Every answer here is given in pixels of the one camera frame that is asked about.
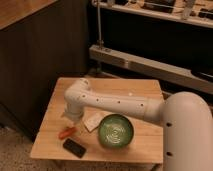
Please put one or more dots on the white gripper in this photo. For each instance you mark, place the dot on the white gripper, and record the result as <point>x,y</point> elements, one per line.
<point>74,118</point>

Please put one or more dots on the red pepper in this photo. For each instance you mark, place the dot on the red pepper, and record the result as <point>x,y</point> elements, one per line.
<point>66,133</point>

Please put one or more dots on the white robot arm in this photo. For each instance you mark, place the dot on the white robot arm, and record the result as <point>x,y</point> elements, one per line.
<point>186,119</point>

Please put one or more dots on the green ceramic bowl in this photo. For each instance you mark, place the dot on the green ceramic bowl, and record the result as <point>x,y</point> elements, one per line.
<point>115,131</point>

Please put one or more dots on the beige folded napkin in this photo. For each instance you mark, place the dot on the beige folded napkin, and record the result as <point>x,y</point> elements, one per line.
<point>93,121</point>

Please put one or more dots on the black smartphone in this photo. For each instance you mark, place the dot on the black smartphone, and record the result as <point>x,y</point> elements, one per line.
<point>74,147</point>

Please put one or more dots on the dark wooden cabinet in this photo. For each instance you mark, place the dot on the dark wooden cabinet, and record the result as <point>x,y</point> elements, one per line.
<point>34,53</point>

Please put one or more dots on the metal shelf rack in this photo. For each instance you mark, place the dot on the metal shelf rack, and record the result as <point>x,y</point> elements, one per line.
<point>171,40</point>

